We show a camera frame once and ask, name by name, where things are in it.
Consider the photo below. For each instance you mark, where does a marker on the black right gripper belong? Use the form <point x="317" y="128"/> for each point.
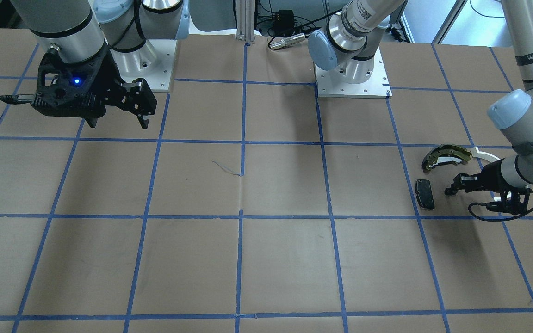
<point x="107" y="74"/>

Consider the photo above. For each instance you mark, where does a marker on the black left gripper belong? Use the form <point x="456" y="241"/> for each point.
<point x="493" y="176"/>

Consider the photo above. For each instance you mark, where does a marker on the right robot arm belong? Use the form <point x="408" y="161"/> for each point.
<point x="81" y="28"/>

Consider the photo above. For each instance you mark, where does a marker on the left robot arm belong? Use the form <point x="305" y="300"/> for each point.
<point x="346" y="38"/>

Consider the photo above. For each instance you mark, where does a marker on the olive brake shoe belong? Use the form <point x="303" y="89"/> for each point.
<point x="445" y="154"/>

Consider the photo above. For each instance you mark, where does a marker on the white curved plastic part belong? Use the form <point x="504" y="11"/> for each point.
<point x="479" y="154"/>

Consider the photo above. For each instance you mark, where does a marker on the black brake pad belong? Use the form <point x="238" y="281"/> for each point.
<point x="424" y="194"/>

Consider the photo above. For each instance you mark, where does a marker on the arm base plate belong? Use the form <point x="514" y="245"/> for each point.
<point x="154" y="62"/>
<point x="355" y="79"/>

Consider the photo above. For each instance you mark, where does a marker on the aluminium frame post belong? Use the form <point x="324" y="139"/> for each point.
<point x="245" y="20"/>

